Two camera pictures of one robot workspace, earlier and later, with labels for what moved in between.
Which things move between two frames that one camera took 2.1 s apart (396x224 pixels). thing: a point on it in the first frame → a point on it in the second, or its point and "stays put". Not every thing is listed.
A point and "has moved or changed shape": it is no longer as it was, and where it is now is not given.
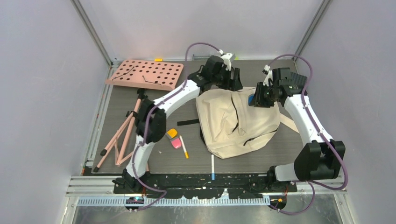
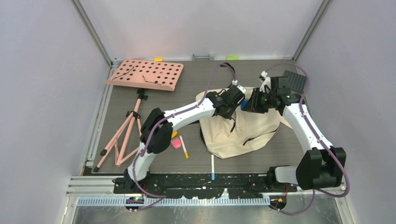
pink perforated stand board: (146, 73) stays put
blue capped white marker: (212, 170) stays put
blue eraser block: (251, 98) has moved or changed shape
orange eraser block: (171, 133) stays put
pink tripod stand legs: (120, 140) stays put
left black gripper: (233, 85) → (228, 115)
